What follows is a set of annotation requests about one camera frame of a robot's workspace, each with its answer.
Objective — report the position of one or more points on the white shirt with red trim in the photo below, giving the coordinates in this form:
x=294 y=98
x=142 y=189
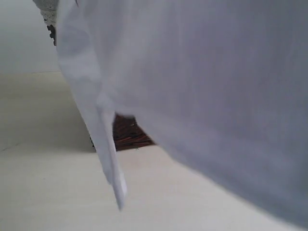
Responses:
x=220 y=85

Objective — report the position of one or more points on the dark brown wicker basket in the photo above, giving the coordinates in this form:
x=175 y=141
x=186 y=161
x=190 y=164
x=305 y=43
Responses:
x=127 y=137

